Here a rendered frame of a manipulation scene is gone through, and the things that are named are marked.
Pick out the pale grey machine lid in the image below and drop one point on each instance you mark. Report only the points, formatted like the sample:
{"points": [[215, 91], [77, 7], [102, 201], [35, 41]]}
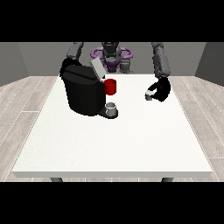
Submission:
{"points": [[97, 67]]}

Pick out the small grey cup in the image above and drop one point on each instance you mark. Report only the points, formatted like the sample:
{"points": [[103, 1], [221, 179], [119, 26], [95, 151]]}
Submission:
{"points": [[111, 108]]}

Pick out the red pod holder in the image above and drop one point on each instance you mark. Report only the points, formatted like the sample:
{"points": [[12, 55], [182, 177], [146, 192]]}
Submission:
{"points": [[110, 86]]}

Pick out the grey robot trunk purple rings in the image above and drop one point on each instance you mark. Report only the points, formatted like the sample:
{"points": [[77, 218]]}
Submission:
{"points": [[112, 58]]}

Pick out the black coffee machine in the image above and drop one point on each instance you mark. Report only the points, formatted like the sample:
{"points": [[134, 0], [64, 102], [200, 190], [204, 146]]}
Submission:
{"points": [[83, 93]]}

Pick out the small grey coffee pod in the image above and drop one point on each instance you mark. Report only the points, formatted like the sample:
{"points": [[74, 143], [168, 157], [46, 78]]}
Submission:
{"points": [[148, 95]]}

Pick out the dark table leg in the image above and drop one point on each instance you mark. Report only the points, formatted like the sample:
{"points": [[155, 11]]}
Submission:
{"points": [[56, 179], [167, 179]]}

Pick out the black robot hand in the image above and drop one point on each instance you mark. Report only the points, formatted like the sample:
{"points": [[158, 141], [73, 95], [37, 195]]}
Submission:
{"points": [[68, 63], [161, 89]]}

